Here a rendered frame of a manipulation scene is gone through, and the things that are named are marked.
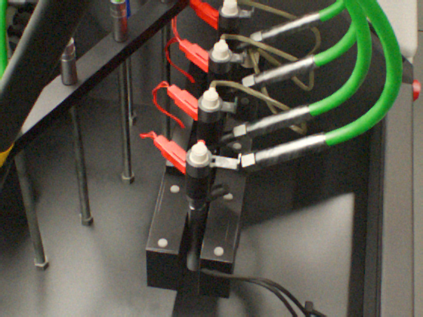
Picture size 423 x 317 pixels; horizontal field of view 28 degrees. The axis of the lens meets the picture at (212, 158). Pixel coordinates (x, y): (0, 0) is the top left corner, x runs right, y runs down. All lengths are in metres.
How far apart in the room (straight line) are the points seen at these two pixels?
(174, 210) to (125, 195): 0.21
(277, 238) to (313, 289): 0.09
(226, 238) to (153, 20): 0.28
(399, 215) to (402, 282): 0.10
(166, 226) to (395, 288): 0.27
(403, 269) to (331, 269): 0.15
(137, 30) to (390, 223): 0.38
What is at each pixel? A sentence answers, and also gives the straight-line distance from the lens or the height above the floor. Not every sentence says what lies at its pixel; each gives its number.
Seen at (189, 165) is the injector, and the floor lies 1.09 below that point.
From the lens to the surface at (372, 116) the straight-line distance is 0.81.
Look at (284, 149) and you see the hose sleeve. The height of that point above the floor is 1.13.
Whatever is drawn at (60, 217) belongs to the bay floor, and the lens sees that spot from 1.18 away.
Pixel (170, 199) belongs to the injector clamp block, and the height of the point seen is 0.98.
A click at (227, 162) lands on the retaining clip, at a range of 0.90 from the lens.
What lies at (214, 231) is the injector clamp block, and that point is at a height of 0.98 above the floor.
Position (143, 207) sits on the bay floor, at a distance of 1.18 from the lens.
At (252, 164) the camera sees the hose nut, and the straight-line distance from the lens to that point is 0.88.
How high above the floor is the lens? 1.78
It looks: 50 degrees down
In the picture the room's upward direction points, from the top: 4 degrees clockwise
